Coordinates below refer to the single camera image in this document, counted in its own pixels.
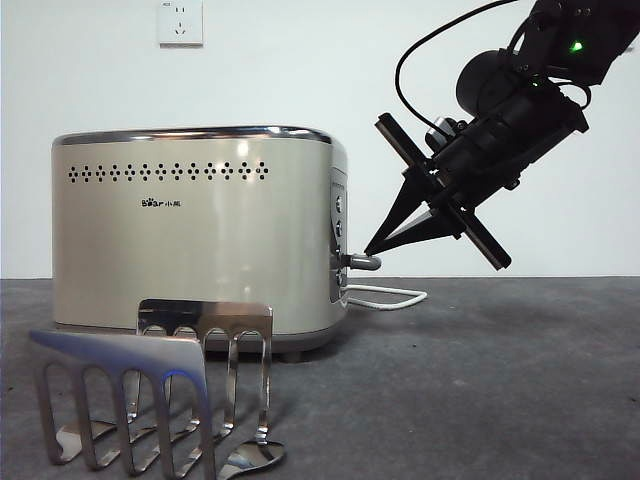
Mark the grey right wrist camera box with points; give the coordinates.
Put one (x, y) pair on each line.
(442, 132)

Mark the shiny metal toast rack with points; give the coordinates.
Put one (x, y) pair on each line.
(115, 350)

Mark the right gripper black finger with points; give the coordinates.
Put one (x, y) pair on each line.
(405, 205)
(430, 227)

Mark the white wall socket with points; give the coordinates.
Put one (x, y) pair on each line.
(181, 25)

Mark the grey toaster lever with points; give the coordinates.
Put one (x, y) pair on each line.
(362, 261)

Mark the cream two-slot toaster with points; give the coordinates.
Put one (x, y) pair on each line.
(175, 250)

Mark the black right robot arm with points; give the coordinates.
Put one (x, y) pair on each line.
(590, 30)

